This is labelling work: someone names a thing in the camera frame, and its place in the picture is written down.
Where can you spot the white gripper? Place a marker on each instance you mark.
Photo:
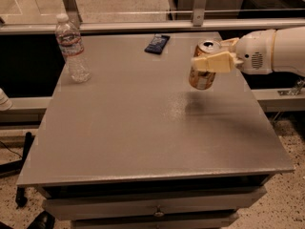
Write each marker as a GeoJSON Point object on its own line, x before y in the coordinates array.
{"type": "Point", "coordinates": [254, 52]}

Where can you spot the white object at left edge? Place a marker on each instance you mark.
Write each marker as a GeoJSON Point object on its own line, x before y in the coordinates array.
{"type": "Point", "coordinates": [5, 102]}

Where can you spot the dark blue snack packet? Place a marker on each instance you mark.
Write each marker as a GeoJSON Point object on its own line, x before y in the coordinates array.
{"type": "Point", "coordinates": [157, 44]}

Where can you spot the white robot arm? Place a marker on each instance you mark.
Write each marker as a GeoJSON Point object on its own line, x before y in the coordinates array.
{"type": "Point", "coordinates": [288, 51]}

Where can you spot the metal railing frame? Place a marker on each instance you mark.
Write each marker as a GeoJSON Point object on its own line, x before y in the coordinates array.
{"type": "Point", "coordinates": [151, 15]}

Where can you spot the black chair base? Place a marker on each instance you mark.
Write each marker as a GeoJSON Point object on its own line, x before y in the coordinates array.
{"type": "Point", "coordinates": [15, 167]}

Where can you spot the black shoe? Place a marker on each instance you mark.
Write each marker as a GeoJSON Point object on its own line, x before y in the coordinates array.
{"type": "Point", "coordinates": [43, 221]}

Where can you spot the grey drawer cabinet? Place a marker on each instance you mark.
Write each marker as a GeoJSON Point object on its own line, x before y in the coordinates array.
{"type": "Point", "coordinates": [210, 209]}

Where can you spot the orange soda can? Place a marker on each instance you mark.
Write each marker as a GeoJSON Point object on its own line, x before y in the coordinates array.
{"type": "Point", "coordinates": [199, 79]}

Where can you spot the clear plastic water bottle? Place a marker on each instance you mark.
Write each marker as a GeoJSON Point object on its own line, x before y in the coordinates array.
{"type": "Point", "coordinates": [71, 45]}

